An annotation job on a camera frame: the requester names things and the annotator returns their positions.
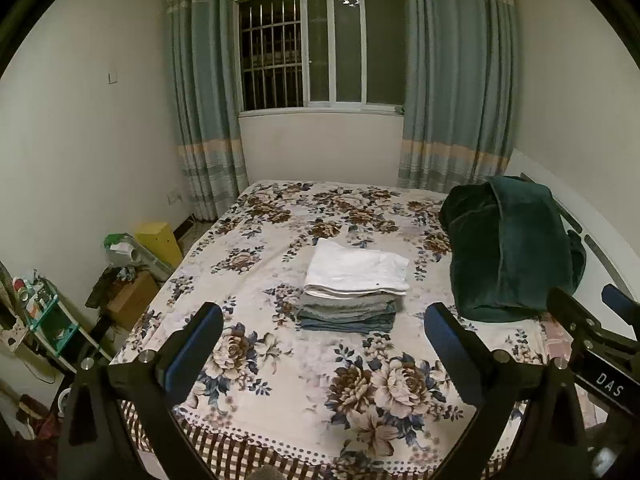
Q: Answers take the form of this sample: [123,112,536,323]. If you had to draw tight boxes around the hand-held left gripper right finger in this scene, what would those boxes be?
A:
[424,302,588,480]

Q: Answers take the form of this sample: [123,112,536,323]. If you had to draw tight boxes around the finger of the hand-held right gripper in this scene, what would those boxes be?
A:
[546,287,640,361]
[602,284,640,333]

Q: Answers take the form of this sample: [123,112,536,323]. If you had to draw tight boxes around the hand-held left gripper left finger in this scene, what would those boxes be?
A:
[59,302,224,480]

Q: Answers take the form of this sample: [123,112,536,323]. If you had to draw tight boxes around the white pants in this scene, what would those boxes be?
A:
[304,237,412,298]

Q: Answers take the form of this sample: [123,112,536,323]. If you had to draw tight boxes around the pink checked sheet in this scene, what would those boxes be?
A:
[542,310,576,363]

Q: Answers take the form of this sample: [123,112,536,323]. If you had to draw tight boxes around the cardboard box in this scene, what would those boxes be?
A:
[107,270,160,331]

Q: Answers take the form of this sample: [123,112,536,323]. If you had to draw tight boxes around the dark green blanket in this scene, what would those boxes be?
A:
[439,176,587,322]

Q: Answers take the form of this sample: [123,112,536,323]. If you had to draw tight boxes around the floral bed sheet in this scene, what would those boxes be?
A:
[107,180,596,480]

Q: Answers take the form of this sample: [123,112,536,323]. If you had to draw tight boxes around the stack of folded jeans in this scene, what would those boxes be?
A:
[295,305,398,337]

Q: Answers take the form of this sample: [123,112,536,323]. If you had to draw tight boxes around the yellow box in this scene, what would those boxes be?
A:
[135,221,184,268]

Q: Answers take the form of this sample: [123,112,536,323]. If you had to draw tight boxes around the grey fleece folded garment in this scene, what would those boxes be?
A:
[292,290,398,315]

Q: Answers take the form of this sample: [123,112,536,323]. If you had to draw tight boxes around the green and white plastic bag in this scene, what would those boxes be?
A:
[103,232,173,281]

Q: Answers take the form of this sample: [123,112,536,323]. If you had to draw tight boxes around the green storage shelf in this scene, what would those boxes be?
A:
[0,260,101,371]

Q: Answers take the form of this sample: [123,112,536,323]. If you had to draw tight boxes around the red cloth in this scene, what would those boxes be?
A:
[15,395,63,441]

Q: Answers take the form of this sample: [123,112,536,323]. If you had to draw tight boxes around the white headboard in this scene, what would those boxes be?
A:
[505,149,640,311]

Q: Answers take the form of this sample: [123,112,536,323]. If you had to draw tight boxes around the teal striped curtain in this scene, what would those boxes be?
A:
[165,0,249,222]
[397,0,521,193]

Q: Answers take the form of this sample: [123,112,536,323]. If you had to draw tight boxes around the white framed window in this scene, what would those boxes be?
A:
[234,0,408,116]

